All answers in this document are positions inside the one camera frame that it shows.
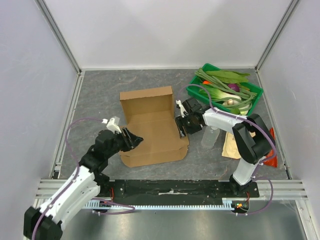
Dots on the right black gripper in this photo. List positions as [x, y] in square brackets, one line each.
[183, 122]

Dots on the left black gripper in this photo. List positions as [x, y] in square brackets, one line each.
[135, 140]

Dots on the brown cardboard box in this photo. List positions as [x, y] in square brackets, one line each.
[150, 114]

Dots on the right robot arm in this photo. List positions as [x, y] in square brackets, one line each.
[252, 137]

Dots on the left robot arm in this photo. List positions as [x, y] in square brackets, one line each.
[49, 221]

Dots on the clear plastic water bottle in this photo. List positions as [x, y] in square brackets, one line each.
[210, 137]

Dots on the beige paper bag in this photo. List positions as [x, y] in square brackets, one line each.
[230, 149]

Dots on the white mushroom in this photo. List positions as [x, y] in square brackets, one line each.
[230, 102]

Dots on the red onion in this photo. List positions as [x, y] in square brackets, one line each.
[234, 87]

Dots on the green long beans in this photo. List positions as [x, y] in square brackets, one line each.
[245, 92]

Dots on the green leafy vegetables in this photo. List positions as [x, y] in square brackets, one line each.
[229, 77]

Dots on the red chip bag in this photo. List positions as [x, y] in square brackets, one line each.
[272, 160]

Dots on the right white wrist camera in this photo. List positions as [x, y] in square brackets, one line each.
[179, 105]

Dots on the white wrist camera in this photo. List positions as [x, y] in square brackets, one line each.
[179, 105]
[112, 124]

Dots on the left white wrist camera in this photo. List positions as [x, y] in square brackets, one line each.
[112, 124]

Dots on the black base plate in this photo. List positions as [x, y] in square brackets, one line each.
[147, 192]

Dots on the white slotted cable duct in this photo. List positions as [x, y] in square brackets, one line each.
[96, 204]

